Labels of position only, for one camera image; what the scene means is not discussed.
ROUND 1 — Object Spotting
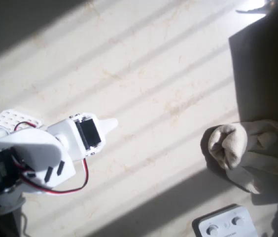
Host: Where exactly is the white device with two knobs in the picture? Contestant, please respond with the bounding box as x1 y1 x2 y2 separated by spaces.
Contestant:
192 203 259 237

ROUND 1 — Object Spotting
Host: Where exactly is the red black white servo cable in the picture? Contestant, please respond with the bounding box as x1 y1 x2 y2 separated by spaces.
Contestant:
14 121 40 131
18 158 90 196

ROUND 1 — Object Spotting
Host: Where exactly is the white perforated base plate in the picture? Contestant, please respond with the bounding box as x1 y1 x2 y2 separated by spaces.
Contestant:
0 110 43 130

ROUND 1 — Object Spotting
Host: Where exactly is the thin black cable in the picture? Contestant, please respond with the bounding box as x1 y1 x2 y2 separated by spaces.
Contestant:
20 212 30 237

